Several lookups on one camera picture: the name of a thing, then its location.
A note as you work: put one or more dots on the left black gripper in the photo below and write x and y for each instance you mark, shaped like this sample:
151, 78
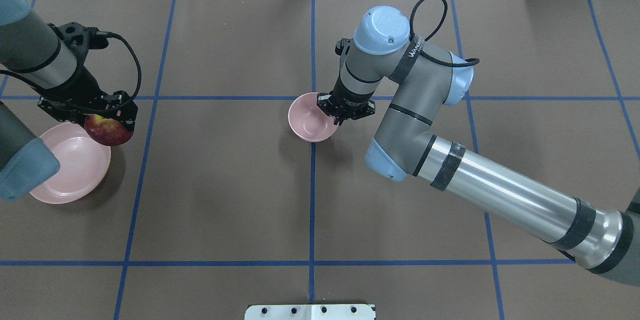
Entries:
84, 84

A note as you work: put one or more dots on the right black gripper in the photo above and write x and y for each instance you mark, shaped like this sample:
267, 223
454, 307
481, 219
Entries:
353, 97

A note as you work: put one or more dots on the red apple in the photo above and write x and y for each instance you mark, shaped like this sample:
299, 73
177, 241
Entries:
106, 131

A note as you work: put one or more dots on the pink bowl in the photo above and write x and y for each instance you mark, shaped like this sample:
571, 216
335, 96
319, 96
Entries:
308, 121

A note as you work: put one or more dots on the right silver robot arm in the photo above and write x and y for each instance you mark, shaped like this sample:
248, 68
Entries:
406, 143

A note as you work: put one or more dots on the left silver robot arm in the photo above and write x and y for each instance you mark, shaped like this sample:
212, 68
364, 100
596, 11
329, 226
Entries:
50, 61

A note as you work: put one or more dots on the pink plate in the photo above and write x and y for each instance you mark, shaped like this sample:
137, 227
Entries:
84, 164

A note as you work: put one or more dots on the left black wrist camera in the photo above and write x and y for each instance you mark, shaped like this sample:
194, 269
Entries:
77, 36

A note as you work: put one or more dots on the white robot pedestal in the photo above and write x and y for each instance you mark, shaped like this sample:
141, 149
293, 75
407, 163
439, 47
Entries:
312, 312

